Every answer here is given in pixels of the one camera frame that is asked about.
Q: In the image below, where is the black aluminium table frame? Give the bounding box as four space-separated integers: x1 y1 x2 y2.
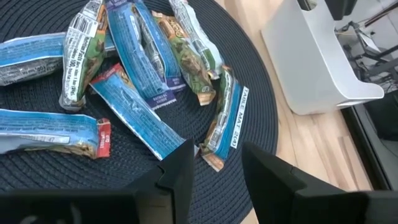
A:
340 105 393 191

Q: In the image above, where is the white stick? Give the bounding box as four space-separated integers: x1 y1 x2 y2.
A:
229 86 250 150

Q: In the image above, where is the blue red-ended granola bar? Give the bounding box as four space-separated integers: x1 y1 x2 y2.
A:
0 30 118 87
89 63 200 162
0 108 113 161

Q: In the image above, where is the blue purple-ended granola bar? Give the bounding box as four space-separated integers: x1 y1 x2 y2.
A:
104 0 178 111
132 0 187 93

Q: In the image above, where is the black metal stand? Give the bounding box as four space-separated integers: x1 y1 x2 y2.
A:
335 1 398 91

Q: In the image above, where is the white plastic bin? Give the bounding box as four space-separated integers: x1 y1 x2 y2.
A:
260 0 386 116

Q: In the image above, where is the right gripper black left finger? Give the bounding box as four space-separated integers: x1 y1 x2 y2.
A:
123 139 197 224

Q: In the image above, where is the green and white granola bar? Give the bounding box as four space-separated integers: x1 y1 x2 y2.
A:
169 0 226 81

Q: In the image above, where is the round dark blue woven mat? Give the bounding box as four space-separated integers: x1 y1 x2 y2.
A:
0 0 279 224

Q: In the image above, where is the green orange-ended granola bar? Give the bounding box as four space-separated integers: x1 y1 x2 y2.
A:
151 10 217 107

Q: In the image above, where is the blue orange-ended granola bar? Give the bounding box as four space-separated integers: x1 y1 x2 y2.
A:
198 65 244 173

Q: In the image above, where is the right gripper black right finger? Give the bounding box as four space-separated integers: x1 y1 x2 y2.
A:
241 141 369 224

